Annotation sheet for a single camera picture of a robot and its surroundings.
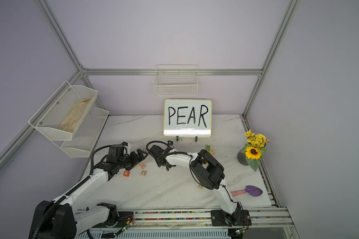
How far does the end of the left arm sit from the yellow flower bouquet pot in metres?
0.54

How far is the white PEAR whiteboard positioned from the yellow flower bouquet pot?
318 mm

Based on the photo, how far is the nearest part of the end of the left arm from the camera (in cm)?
62

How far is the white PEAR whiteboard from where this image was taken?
106cm

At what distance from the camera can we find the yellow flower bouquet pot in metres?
0.72

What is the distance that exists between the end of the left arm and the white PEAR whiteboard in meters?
0.34
